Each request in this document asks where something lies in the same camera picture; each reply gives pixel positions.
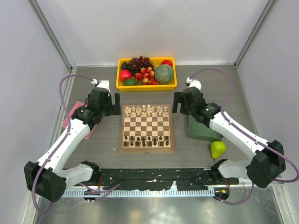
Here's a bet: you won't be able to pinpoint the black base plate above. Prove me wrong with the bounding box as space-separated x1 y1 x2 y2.
84 168 239 191

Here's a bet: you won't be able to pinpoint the green pear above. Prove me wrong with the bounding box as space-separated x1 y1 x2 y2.
210 141 227 159

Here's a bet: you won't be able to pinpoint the dark grape bunch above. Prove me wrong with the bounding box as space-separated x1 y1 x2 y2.
121 56 155 75

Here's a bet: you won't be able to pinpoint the red apple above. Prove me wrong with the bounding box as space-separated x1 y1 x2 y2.
119 70 132 82

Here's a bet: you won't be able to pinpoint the green lime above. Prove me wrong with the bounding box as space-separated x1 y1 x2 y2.
124 79 137 86

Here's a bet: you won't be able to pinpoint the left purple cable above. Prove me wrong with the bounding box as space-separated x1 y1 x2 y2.
32 74 121 214

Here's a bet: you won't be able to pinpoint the purple cable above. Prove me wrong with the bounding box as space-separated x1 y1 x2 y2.
185 68 299 205
32 74 121 214

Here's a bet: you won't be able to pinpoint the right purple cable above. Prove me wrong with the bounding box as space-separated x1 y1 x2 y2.
185 68 299 205

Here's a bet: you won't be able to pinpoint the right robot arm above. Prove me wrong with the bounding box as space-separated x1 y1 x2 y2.
172 86 286 188

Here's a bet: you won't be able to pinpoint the red cherry cluster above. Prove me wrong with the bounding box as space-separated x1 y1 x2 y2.
134 67 159 85

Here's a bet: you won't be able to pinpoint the red tomato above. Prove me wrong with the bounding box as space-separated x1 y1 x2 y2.
160 60 173 67

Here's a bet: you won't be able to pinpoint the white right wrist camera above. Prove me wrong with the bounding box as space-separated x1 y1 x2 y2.
185 77 202 91

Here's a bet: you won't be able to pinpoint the yellow plastic fruit bin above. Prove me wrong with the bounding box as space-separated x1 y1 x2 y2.
116 57 178 92

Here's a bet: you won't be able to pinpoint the wooden chess board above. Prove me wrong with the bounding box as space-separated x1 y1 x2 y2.
119 104 175 153

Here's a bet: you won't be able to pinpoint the green melon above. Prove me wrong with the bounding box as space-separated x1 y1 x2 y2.
155 64 174 84

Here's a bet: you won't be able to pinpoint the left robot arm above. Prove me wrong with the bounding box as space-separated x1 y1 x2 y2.
24 87 121 203

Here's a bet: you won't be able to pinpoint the pink plastic box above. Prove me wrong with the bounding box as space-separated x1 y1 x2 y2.
61 101 99 140

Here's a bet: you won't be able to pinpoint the green tray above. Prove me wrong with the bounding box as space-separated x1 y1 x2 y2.
187 104 223 142

